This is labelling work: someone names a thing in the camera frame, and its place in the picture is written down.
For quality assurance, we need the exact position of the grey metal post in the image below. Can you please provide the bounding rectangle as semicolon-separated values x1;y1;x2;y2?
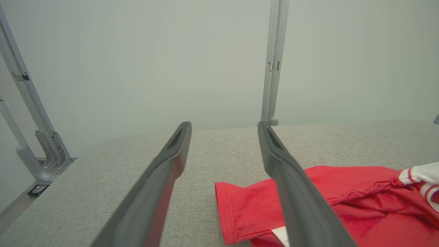
261;0;290;126

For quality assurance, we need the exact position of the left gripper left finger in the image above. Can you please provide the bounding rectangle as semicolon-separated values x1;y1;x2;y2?
90;121;192;247

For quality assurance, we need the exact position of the red white jersey shirt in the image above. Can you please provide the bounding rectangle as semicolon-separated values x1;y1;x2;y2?
215;162;439;247

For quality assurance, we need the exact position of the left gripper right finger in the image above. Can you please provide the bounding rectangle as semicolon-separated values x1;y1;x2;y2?
257;120;357;247

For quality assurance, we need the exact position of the black caster wheel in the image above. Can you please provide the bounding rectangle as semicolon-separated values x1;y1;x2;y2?
27;185;50;198

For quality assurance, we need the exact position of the grey metal frame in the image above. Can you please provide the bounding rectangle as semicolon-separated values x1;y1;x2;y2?
0;3;78;198

